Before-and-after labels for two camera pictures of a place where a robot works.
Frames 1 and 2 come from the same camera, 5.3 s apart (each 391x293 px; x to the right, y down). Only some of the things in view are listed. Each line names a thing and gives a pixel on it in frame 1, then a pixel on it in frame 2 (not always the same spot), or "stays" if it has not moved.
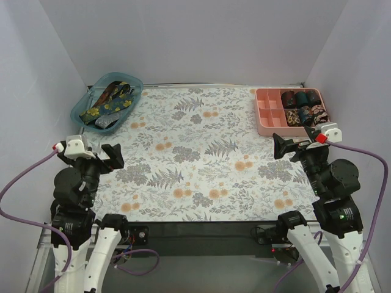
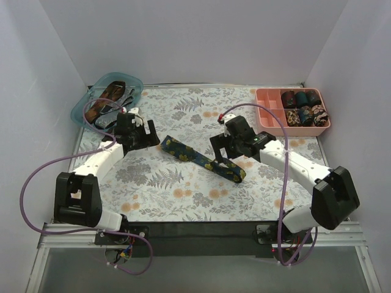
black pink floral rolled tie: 319,114 stays
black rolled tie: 313,98 stays
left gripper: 102,160 -> 146,138
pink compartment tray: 286,112 stays
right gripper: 299,147 -> 222,146
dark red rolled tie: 288,99 stays
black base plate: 202,239 stays
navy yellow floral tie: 121,99 -> 225,168
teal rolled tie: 301,99 stays
